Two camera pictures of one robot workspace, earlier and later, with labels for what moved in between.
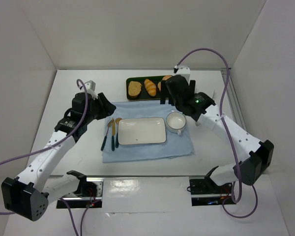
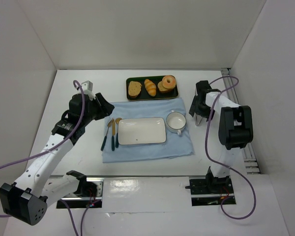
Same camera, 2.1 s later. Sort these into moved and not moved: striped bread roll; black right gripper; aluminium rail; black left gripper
Moved: black right gripper
Not moved: aluminium rail; black left gripper; striped bread roll
